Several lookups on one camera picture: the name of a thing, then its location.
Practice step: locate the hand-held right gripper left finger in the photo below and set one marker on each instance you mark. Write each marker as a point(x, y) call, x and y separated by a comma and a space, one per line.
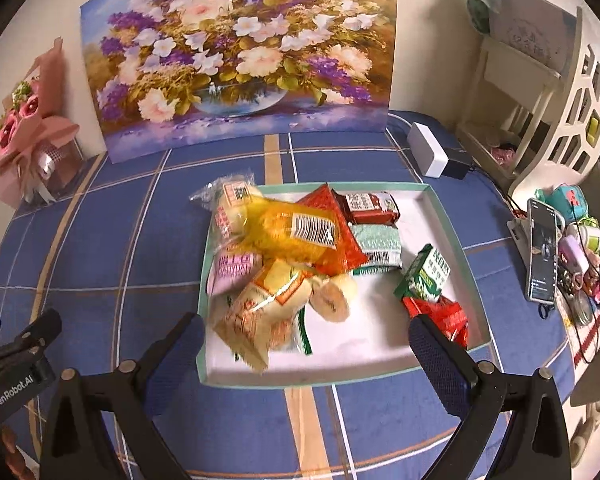
point(180, 355)

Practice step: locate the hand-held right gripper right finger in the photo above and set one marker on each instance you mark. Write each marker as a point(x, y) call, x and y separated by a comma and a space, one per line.
point(437, 360)

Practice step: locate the red gold rectangular packet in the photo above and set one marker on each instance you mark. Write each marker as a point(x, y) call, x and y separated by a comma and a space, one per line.
point(445, 317)

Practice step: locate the white tray teal rim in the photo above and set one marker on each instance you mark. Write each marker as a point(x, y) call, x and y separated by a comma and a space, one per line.
point(370, 330)

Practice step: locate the green white biscuit packet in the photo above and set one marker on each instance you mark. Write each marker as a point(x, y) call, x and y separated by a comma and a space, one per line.
point(425, 275)

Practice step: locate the yellow orange roll packet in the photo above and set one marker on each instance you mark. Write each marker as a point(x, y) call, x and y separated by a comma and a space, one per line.
point(260, 315)

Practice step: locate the pink roll cake packet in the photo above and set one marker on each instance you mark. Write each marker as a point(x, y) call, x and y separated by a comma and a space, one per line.
point(230, 270)

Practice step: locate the yellow jelly cup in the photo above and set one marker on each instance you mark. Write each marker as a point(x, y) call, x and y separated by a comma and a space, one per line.
point(335, 300)

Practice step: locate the pale green silver packet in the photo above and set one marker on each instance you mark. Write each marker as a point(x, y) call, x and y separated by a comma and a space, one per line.
point(380, 245)

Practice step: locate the clear packet white bun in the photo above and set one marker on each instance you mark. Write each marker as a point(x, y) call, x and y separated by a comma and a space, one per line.
point(230, 205)

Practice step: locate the yellow clear snack packet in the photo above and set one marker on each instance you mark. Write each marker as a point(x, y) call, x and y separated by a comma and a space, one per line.
point(285, 227)

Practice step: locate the brown red biscuit packet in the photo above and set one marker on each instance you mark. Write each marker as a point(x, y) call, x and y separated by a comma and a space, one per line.
point(370, 207)

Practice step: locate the red flower print packet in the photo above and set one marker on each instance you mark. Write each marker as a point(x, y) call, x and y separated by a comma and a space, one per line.
point(337, 210)

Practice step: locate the person's left hand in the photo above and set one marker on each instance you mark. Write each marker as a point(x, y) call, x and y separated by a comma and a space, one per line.
point(17, 455)

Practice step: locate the blue plaid tablecloth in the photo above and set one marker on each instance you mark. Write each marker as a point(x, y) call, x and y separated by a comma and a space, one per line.
point(130, 260)

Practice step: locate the white lace mat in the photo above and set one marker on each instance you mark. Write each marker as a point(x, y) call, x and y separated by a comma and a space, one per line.
point(587, 345)

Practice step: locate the smartphone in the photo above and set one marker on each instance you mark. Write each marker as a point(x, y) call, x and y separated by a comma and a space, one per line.
point(544, 252)

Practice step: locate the glass jar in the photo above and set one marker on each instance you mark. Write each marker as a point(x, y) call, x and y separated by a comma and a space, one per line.
point(584, 307)

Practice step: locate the white plastic object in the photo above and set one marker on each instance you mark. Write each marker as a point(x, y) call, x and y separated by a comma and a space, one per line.
point(586, 430)

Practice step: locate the purple small case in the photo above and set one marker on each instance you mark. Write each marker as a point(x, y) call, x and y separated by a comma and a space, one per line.
point(572, 255)

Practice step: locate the white green cup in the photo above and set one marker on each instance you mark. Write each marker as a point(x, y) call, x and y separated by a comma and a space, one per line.
point(592, 239)

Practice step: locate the black power adapter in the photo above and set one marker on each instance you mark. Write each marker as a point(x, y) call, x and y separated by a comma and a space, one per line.
point(457, 164)

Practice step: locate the pink flower bouquet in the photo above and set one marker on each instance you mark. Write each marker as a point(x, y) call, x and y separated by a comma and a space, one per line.
point(25, 125)

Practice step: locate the white rectangular box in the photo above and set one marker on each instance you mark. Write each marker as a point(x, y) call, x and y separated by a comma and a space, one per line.
point(427, 150)

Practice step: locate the white carved chair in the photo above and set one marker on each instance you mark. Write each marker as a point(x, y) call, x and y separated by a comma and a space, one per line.
point(555, 110)

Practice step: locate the flower painting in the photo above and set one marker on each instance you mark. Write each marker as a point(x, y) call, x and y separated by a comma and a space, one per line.
point(240, 55)

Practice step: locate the white drawing board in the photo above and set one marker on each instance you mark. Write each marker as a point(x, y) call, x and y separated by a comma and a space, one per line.
point(530, 25)

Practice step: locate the green white cloth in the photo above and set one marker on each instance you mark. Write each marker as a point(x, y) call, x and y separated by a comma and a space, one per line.
point(482, 2)

